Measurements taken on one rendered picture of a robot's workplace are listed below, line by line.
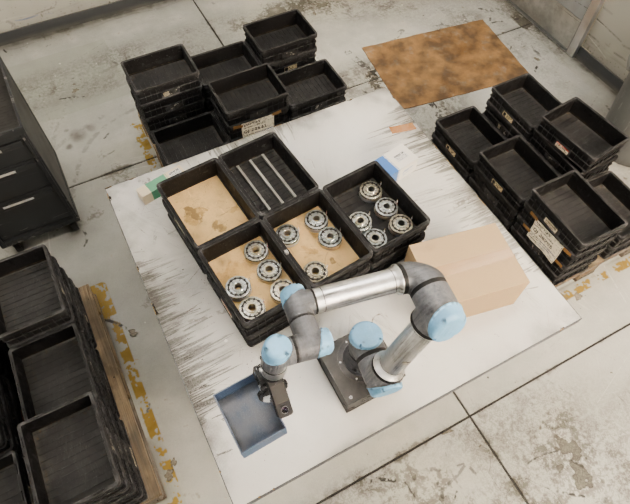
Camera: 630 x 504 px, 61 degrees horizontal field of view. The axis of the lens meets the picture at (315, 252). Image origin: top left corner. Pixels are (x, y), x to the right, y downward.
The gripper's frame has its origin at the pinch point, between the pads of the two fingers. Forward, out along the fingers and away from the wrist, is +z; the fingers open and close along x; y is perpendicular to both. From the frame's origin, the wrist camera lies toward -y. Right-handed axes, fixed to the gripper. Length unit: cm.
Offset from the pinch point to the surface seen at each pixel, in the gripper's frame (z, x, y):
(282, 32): 48, -117, 241
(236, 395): 6.4, 8.1, 7.7
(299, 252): 24, -42, 61
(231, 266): 28, -13, 67
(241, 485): 44.7, 12.8, -11.2
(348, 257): 22, -59, 50
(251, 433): 6.4, 8.3, -5.2
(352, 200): 20, -75, 76
